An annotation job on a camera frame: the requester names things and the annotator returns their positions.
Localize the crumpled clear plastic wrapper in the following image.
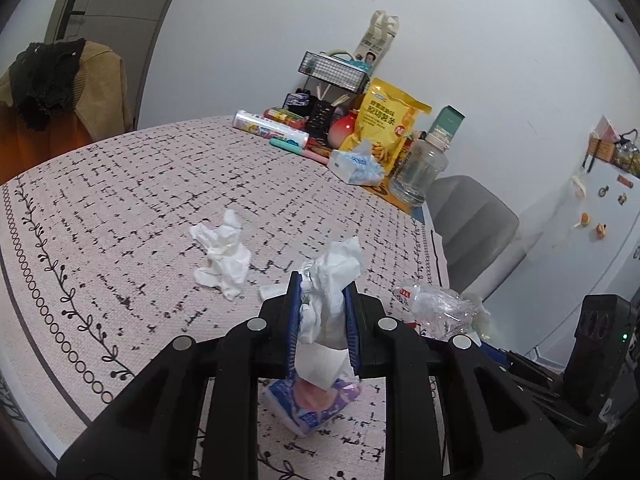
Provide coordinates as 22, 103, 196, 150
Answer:
393, 282, 491, 346

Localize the grey upholstered chair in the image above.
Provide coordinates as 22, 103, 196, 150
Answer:
426, 176, 520, 292

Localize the white refrigerator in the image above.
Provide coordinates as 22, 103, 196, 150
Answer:
484, 162, 639, 365

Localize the red snack tube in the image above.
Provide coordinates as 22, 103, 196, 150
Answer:
262, 107, 307, 130

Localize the blue white tissue pack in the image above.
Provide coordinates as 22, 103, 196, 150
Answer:
328, 140, 385, 186

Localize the clear plastic jar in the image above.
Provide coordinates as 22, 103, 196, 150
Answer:
388, 132, 449, 207

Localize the black garment on chair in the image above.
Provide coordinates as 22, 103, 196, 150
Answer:
9, 38, 86, 131

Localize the white tissue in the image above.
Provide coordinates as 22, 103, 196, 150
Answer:
189, 209, 252, 301
295, 236, 364, 390

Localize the purple tissue packet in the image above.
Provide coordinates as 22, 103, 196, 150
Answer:
262, 376, 361, 437

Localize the black electronic device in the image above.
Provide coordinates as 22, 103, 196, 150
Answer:
506, 292, 640, 449

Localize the pink pen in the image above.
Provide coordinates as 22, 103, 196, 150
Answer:
300, 150, 329, 166

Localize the teal green box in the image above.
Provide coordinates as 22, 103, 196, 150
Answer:
428, 105, 465, 145

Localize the black wire mesh rack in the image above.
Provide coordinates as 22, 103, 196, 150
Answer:
298, 51, 369, 94

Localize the tan jacket on chair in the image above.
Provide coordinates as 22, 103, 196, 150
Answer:
1, 40, 132, 142

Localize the teal pen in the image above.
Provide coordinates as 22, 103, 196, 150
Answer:
269, 138, 305, 156

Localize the yellow chips bag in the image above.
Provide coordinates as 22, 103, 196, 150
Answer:
340, 78, 432, 174

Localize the white trash bag roll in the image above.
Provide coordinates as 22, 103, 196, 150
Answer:
231, 110, 309, 148

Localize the peach shaped ornament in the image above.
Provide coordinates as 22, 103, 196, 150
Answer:
328, 110, 358, 150

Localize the patterned pink tablecloth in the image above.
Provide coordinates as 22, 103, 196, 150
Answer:
1, 117, 448, 471

